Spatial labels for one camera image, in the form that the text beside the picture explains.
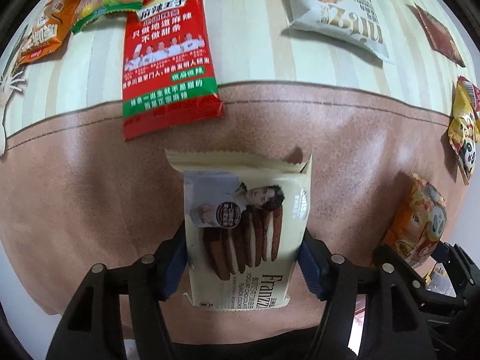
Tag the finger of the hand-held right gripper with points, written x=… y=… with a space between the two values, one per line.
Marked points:
x=444 y=251
x=393 y=257

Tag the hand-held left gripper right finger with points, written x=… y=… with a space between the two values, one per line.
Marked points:
x=311 y=266

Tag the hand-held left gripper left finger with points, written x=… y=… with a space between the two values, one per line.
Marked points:
x=176 y=257

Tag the orange panda mushroom snack packet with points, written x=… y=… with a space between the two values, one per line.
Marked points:
x=416 y=221

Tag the cream sandwich cookie packet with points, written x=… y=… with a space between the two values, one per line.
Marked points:
x=240 y=213

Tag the yellow panda snack packet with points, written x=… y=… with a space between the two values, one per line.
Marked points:
x=465 y=131

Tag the red spicy strip packet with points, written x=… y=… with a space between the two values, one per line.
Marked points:
x=168 y=63

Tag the striped bed blanket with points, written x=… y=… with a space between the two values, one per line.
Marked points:
x=300 y=120

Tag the brown snack packet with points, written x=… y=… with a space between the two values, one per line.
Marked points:
x=442 y=37

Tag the white mushroom print packet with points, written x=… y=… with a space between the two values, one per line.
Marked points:
x=9 y=86

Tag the white oat cookie packet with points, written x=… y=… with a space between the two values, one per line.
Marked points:
x=330 y=7

